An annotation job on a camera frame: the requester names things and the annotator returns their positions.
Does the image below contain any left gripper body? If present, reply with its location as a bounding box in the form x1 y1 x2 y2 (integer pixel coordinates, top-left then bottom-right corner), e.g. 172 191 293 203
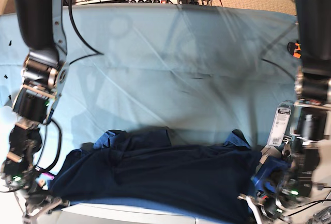
237 193 292 223

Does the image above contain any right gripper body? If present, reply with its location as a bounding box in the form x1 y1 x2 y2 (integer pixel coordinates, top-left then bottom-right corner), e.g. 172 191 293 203
22 194 70 223

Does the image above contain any dark blue t-shirt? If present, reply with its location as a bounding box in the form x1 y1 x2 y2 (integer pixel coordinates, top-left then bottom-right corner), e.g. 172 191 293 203
49 128 261 223

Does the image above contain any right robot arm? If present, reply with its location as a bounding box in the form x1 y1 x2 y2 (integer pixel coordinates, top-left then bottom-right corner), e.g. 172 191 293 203
1 0 70 223

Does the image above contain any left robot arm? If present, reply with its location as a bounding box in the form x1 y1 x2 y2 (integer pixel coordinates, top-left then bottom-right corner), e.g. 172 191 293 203
239 0 330 223

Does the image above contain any pink pen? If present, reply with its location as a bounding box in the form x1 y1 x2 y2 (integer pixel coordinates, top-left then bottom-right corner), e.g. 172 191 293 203
38 172 55 181

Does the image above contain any blue box with knob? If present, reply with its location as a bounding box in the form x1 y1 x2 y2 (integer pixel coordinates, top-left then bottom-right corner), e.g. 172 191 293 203
252 156 290 198

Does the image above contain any white paper card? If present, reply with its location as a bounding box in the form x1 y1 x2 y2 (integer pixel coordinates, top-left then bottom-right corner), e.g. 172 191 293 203
260 145 281 164

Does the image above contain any metal keys carabiner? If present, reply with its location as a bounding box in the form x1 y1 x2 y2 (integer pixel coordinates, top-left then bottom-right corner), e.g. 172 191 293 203
281 135 292 160

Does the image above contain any white blister pack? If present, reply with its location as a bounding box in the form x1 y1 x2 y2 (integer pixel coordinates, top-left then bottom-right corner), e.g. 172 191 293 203
267 100 294 147

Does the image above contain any light blue table cloth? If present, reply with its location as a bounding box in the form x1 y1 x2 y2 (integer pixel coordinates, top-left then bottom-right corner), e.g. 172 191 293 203
0 3 311 209

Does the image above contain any orange black utility clamp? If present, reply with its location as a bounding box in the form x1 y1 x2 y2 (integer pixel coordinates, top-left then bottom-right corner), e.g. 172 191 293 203
287 40 301 59

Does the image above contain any power strip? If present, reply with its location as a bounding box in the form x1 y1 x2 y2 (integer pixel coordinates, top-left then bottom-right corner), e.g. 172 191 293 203
114 0 177 4

